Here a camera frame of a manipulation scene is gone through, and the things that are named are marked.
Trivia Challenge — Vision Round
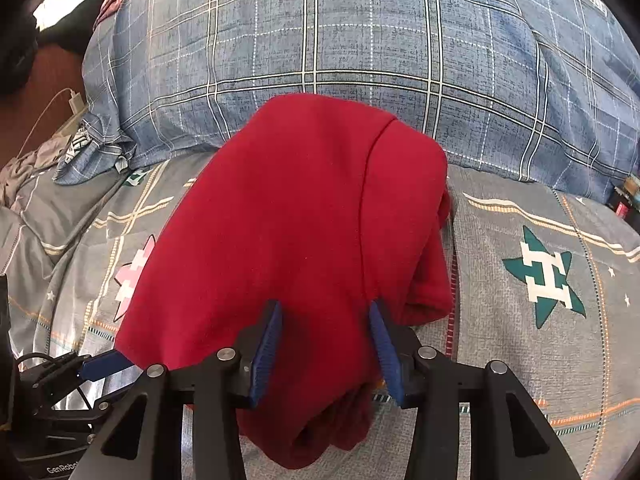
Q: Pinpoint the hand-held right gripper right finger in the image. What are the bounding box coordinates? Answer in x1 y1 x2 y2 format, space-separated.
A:
369 299 582 480

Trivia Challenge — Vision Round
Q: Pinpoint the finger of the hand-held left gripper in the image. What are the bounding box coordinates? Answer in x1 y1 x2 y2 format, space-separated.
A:
76 347 139 384
94 374 147 413

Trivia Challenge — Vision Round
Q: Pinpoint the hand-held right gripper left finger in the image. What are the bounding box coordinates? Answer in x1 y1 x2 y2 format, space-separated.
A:
82 300 284 480

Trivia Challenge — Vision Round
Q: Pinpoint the red garment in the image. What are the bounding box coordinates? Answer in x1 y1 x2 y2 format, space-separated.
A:
114 92 457 472

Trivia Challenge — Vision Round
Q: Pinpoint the grey printed bed sheet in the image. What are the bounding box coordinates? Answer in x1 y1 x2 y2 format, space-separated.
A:
0 150 640 480

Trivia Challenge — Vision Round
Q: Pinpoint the grey crumpled cloth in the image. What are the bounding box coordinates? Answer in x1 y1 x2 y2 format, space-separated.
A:
0 134 72 213

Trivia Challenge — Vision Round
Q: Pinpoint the brown wooden bedside table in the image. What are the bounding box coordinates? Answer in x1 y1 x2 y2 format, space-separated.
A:
0 42 90 168

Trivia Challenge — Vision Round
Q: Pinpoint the stack of dark boxes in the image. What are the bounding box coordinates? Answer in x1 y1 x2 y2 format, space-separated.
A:
606 174 640 233

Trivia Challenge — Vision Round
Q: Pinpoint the blue plaid pillow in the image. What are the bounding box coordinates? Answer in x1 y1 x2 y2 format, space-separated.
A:
54 0 640 207

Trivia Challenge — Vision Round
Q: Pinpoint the black cloth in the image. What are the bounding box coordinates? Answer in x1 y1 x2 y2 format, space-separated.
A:
0 0 108 95

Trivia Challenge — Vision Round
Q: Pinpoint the white charger cable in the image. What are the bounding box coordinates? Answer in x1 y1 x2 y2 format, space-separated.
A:
19 87 76 157

